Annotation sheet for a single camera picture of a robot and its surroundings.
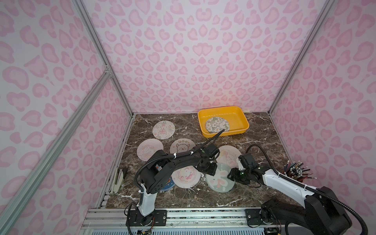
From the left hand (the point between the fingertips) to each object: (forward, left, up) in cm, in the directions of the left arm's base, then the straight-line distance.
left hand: (213, 173), depth 88 cm
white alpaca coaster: (+20, +20, -1) cm, 28 cm away
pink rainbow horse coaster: (-2, +16, -1) cm, 16 cm away
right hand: (-3, -10, 0) cm, 11 cm away
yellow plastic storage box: (+43, -24, -2) cm, 49 cm away
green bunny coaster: (-6, -4, 0) cm, 7 cm away
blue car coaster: (-6, +26, -1) cm, 27 cm away
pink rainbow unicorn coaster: (+18, +44, -2) cm, 47 cm away
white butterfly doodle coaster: (+34, +34, -1) cm, 48 cm away
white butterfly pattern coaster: (+37, -6, +1) cm, 38 cm away
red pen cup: (-8, -40, +13) cm, 43 cm away
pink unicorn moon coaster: (+13, -11, -1) cm, 17 cm away
